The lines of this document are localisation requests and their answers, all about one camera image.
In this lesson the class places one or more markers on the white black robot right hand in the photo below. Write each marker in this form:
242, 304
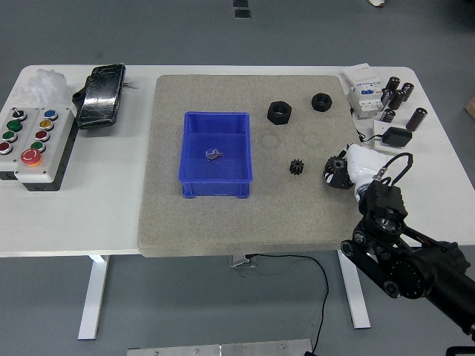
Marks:
365, 163

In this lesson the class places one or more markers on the large black gear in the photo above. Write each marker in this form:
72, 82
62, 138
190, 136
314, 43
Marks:
335, 164

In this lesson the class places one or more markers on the small black gear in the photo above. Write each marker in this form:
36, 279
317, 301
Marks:
296, 167

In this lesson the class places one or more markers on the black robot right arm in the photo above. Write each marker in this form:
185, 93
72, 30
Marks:
386, 207

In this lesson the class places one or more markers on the large black hex nut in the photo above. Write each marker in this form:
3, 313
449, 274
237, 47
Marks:
279, 113

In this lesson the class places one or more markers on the brown cardboard box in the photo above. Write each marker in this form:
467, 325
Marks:
471, 105

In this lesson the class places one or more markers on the blue plastic box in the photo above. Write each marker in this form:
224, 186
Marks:
217, 170

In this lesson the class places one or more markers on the white emergency stop button box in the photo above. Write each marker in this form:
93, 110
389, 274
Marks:
55, 148

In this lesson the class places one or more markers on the white square plate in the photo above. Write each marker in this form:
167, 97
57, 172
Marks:
379, 128

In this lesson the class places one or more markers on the black flat adapter puck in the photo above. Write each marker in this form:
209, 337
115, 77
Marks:
397, 136

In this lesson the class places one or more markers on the black cylindrical capacitor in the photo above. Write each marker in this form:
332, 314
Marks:
398, 99
386, 98
417, 118
407, 91
387, 115
392, 84

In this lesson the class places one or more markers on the white circuit breaker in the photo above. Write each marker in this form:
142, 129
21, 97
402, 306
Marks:
365, 92

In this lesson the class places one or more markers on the white table leg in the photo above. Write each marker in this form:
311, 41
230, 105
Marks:
92, 296
358, 308

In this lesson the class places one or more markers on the small clear screw bag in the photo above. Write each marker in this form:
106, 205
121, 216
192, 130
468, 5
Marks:
213, 154

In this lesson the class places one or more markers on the grey-brown felt mat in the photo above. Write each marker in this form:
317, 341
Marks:
222, 222

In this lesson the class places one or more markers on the white object on floor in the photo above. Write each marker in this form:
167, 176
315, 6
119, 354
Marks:
375, 2

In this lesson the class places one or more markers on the black floor marker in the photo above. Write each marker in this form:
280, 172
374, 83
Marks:
242, 14
241, 3

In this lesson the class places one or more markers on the grey metal plate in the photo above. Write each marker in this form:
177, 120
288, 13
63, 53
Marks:
222, 349

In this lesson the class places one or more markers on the black plastic-wrapped foot pedal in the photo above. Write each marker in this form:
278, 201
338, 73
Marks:
100, 96

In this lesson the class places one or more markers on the crumpled clear plastic wrap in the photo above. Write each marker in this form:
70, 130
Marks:
44, 87

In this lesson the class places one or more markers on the silver under-table bracket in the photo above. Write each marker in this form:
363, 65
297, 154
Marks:
237, 261

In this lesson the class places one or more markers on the white selector switch button box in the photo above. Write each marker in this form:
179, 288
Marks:
22, 128

